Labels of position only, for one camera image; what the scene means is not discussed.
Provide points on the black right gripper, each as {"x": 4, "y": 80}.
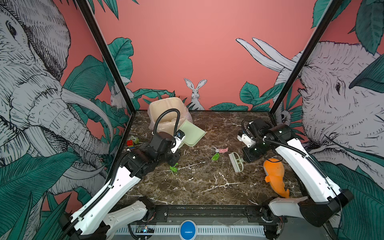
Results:
{"x": 248, "y": 158}

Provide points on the colourful toy block frog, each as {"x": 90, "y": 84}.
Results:
{"x": 132, "y": 141}

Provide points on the light green plastic dustpan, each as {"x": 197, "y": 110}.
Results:
{"x": 193, "y": 134}

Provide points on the green paper scrap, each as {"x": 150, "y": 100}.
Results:
{"x": 174, "y": 168}
{"x": 215, "y": 157}

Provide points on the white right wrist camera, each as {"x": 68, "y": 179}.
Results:
{"x": 246, "y": 140}

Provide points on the cream plastic trash bin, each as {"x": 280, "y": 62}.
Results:
{"x": 168, "y": 102}

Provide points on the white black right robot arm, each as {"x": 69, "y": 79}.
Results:
{"x": 325, "y": 198}

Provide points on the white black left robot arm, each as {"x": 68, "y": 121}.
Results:
{"x": 96, "y": 221}

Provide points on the orange plush fish toy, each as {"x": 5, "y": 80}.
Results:
{"x": 275, "y": 171}

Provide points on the green paper scrap far left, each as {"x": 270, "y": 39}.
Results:
{"x": 174, "y": 168}

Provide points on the green paper scrap upper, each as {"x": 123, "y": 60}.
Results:
{"x": 215, "y": 157}

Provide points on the light green hand brush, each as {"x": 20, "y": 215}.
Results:
{"x": 237, "y": 162}

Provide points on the white slotted cable duct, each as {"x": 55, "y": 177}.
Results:
{"x": 205, "y": 230}

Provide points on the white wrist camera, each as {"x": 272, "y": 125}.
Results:
{"x": 246, "y": 140}
{"x": 179, "y": 137}

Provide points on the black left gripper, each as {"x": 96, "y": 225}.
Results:
{"x": 176, "y": 159}

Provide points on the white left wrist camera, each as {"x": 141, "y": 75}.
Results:
{"x": 179, "y": 137}

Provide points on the pink paper scrap long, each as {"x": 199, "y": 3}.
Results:
{"x": 223, "y": 150}

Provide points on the blue round button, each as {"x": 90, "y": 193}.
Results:
{"x": 188, "y": 230}

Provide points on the clear plastic bin liner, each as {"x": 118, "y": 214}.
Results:
{"x": 167, "y": 123}

